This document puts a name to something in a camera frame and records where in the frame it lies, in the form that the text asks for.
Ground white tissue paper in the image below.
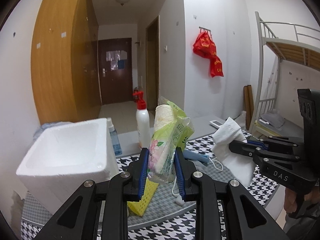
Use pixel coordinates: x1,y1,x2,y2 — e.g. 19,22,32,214
211,116,256,188

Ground green tissue pack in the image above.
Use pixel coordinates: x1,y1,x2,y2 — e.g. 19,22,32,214
148,97,194,184

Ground right hand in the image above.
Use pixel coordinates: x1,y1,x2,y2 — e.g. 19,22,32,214
284,187,316,217

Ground blue face mask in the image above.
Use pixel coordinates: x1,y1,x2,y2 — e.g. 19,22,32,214
183,150,223,172

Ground blue spray bottle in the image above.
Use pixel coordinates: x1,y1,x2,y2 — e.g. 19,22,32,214
107,117,122,156

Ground houndstooth table mat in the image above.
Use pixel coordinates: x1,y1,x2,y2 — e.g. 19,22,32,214
21,164,278,239

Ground wooden planks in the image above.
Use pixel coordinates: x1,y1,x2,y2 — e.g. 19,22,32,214
244,85,254,130

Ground white foam box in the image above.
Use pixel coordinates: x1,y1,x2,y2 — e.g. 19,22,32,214
16,118,119,214

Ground white lotion pump bottle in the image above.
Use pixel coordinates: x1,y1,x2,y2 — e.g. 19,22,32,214
136,91,151,148

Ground red fire extinguisher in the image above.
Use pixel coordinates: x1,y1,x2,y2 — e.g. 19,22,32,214
133,87,139,102

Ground light blue cloth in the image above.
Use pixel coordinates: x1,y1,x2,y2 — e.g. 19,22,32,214
33,121,72,142

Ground white metal bunk bed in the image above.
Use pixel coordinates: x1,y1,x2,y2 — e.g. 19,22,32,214
249,12,319,137

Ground red plastic bag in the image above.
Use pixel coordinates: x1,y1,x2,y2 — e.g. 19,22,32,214
193,29,224,77

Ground wooden wardrobe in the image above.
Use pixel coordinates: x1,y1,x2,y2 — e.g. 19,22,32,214
31,0,101,124

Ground dark brown door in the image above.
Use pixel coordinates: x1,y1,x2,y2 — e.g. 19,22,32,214
98,38,133,105

